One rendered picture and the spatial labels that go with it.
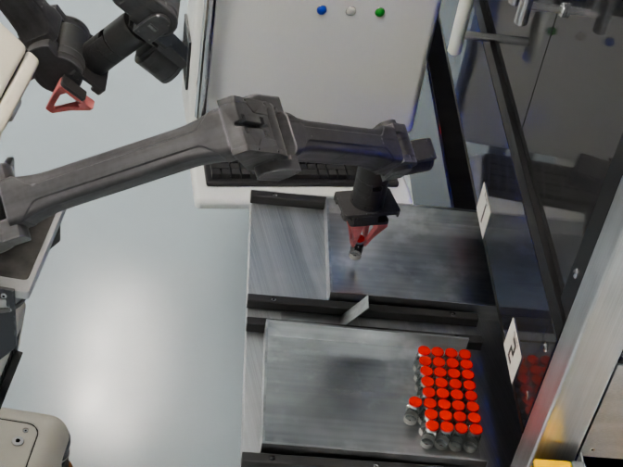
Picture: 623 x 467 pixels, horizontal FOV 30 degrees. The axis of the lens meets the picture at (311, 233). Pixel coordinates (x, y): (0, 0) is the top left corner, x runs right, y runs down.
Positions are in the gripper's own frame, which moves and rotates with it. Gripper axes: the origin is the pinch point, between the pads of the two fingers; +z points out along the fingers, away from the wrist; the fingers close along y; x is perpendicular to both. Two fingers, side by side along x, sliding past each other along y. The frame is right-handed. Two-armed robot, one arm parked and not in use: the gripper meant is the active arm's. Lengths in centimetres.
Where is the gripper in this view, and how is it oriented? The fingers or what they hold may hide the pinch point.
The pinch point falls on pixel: (358, 241)
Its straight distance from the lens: 205.4
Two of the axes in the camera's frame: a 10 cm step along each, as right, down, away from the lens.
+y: 9.5, -0.8, 3.0
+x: -2.7, -6.6, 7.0
